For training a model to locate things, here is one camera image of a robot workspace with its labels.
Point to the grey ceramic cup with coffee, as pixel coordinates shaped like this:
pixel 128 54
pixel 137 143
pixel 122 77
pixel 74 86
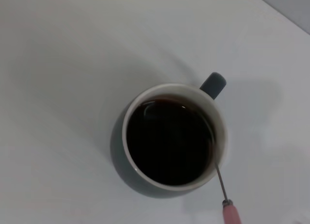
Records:
pixel 121 148

